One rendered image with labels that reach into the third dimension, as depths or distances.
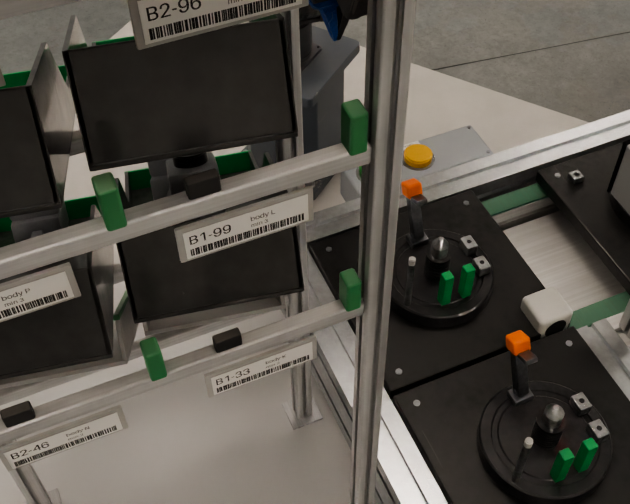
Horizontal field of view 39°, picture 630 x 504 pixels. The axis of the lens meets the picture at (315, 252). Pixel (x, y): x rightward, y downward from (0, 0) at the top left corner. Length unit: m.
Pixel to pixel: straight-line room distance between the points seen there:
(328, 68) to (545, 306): 0.44
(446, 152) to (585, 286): 0.27
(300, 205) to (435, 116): 0.96
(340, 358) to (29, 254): 0.60
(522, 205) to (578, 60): 1.86
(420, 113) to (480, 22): 1.71
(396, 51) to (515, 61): 2.54
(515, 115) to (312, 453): 0.69
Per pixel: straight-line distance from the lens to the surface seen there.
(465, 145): 1.31
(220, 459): 1.12
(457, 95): 1.54
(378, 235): 0.61
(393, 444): 1.01
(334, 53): 1.29
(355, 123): 0.53
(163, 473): 1.12
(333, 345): 1.07
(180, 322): 0.83
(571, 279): 1.23
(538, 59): 3.07
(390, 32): 0.49
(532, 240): 1.26
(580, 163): 1.30
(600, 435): 1.00
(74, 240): 0.52
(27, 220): 0.86
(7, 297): 0.54
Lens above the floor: 1.85
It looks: 50 degrees down
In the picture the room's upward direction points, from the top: 1 degrees counter-clockwise
